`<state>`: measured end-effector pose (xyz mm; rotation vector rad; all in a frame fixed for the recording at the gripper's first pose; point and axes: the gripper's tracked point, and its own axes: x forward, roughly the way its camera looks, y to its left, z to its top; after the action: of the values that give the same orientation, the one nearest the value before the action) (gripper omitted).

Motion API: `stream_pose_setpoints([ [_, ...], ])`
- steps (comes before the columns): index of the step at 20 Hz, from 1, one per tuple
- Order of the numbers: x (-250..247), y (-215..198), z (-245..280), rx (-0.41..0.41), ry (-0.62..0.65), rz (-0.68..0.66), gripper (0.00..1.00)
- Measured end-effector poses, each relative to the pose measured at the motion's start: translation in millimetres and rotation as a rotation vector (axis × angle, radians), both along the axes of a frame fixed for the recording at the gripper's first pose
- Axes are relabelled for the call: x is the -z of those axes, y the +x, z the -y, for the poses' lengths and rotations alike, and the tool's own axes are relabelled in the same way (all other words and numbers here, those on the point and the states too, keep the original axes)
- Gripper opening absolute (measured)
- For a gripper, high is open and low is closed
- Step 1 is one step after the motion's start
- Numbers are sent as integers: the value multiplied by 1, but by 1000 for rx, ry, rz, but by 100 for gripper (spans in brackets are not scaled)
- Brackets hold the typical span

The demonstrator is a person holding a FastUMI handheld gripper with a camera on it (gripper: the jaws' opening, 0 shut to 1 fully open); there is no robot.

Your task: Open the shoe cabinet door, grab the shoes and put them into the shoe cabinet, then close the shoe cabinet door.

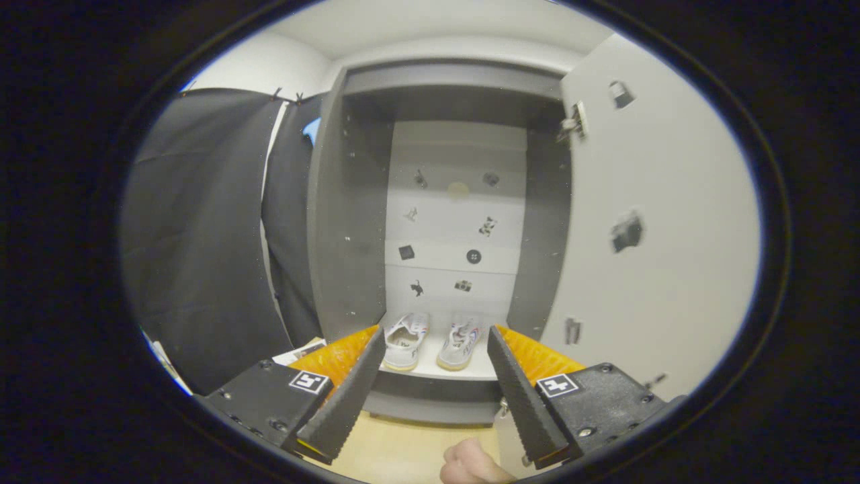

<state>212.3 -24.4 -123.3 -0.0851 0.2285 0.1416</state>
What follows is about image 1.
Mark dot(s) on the white book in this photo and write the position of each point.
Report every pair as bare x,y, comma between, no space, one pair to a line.
299,353

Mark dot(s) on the metal door hinge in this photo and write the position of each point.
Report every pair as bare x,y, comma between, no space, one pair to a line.
573,122

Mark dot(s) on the white shoe with striped side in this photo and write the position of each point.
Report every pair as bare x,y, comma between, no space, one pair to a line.
460,344

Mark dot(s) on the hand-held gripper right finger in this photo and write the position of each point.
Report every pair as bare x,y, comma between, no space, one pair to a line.
524,403

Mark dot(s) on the black backdrop cloth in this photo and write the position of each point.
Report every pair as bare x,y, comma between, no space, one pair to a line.
201,255

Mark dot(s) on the white shoe with yellow sole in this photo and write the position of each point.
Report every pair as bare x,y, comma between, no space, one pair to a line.
405,343

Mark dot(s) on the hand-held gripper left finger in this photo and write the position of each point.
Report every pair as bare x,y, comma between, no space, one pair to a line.
349,403

